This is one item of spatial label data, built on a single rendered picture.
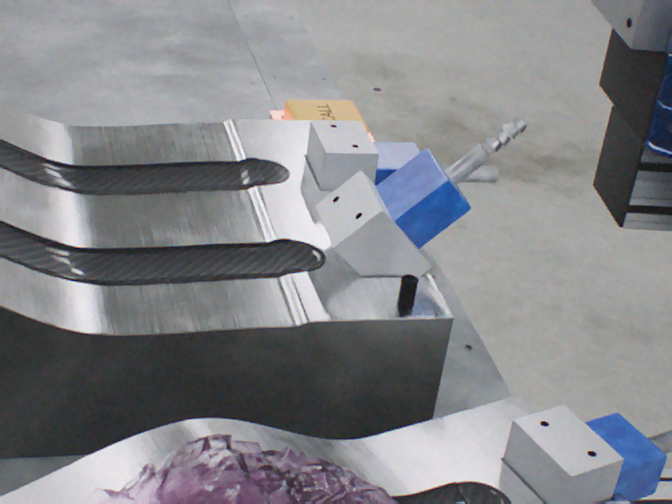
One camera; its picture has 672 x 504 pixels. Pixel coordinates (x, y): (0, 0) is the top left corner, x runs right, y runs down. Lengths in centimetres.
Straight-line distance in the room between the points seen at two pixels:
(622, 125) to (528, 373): 112
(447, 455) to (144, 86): 61
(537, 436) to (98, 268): 27
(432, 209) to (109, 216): 20
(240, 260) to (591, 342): 172
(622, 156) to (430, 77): 224
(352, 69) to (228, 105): 227
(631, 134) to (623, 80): 6
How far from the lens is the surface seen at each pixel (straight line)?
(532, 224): 282
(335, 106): 112
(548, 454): 67
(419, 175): 77
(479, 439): 72
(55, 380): 72
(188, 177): 87
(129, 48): 129
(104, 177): 87
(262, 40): 134
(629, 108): 126
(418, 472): 69
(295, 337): 73
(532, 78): 360
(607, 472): 68
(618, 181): 127
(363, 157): 86
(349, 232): 75
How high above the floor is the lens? 128
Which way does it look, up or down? 30 degrees down
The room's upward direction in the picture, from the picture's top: 8 degrees clockwise
